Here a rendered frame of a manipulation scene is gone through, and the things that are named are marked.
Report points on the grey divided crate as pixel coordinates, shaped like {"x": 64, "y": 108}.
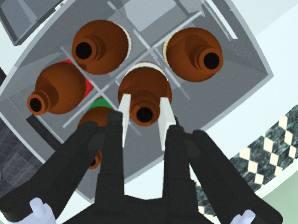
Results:
{"x": 199, "y": 106}

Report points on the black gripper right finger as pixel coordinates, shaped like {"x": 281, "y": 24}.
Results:
{"x": 230, "y": 196}

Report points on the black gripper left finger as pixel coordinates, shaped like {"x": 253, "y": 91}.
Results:
{"x": 49, "y": 190}

